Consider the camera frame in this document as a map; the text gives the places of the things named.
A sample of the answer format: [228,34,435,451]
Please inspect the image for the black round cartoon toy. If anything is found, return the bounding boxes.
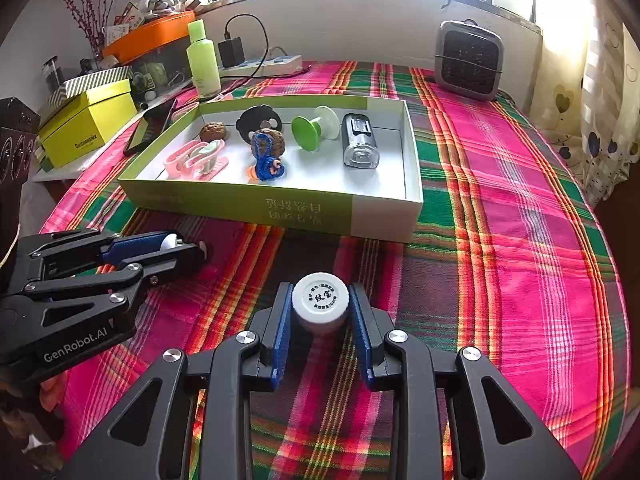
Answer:
[235,106,281,142]

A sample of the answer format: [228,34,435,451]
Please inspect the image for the dried red flower branches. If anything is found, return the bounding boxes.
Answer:
[55,0,126,56]

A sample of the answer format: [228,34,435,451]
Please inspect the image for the brown walnut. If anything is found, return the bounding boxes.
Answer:
[259,129,287,160]
[199,122,230,144]

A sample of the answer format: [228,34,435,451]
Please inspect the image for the black charger adapter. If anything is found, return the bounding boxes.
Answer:
[218,36,244,68]

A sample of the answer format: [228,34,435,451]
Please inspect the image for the pink mint clip set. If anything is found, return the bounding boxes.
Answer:
[164,140,229,182]

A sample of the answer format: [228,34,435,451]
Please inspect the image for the green white plastic spool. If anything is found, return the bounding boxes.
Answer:
[291,105,341,153]

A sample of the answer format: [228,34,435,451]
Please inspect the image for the person's left hand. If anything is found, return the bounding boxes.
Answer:
[40,379,65,411]

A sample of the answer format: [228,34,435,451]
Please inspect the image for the striped gift box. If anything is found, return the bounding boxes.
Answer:
[50,66,133,106]

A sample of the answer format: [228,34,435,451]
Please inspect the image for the grey space heater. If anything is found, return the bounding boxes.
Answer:
[434,19,503,101]

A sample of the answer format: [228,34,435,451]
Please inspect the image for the yellow cardboard box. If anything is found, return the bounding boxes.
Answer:
[39,78,138,170]

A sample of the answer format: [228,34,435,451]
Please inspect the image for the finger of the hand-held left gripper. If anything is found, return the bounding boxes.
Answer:
[0,242,207,332]
[15,228,177,281]

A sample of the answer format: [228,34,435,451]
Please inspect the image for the heart print curtain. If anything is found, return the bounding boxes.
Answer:
[530,0,640,206]

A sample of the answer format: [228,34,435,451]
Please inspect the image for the dark glass jar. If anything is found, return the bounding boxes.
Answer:
[42,57,63,91]

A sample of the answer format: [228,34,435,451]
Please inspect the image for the black smartphone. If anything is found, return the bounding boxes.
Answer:
[123,98,178,157]

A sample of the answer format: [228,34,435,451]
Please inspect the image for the black silver flashlight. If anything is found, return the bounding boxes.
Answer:
[341,112,379,170]

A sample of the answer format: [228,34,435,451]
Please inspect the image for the clear storage tank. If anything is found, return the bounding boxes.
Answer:
[132,42,193,91]

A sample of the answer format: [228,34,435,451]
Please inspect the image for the green white cardboard box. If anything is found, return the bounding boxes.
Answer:
[117,94,425,243]

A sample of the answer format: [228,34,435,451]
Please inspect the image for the blue braided cord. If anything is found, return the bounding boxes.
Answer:
[246,130,287,183]

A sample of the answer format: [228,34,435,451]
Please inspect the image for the small white round jar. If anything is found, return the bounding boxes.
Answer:
[291,271,351,336]

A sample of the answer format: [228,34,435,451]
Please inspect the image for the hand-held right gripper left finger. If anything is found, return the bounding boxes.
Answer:
[60,281,295,480]

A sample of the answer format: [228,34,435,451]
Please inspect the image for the white power strip with charger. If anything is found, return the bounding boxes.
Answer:
[220,14,308,91]

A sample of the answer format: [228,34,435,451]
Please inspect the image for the dark brown patterned box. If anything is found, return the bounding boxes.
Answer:
[0,97,41,256]

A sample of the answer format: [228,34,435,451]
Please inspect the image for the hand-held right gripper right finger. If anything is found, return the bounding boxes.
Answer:
[348,282,583,480]

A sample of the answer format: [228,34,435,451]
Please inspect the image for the orange box lid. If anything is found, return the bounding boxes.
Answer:
[102,10,197,65]

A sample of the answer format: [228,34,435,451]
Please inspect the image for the pile of paper packets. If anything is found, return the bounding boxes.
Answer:
[105,2,146,43]

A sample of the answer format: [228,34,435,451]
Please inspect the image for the light green bottle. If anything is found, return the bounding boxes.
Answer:
[186,19,222,100]

